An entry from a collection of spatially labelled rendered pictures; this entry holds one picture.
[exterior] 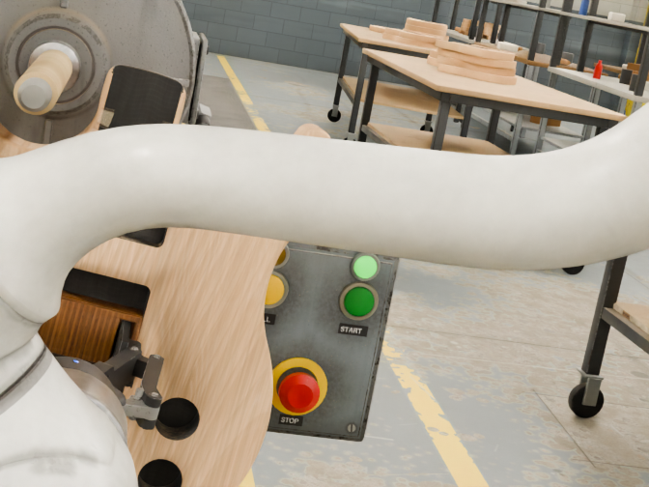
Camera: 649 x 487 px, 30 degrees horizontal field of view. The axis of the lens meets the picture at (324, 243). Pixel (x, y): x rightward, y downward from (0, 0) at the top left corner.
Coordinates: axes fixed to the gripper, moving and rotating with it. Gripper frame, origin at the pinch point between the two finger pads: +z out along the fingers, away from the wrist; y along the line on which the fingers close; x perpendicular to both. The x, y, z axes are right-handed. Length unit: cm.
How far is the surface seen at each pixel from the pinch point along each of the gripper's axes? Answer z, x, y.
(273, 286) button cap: 15.2, 4.1, 17.3
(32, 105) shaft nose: -6.3, 18.0, -7.4
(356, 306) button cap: 15.2, 4.2, 25.8
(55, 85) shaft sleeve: -4.4, 19.7, -6.3
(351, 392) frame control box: 15.8, -4.7, 28.0
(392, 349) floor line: 341, -88, 127
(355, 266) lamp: 15.3, 8.0, 24.5
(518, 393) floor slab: 307, -84, 168
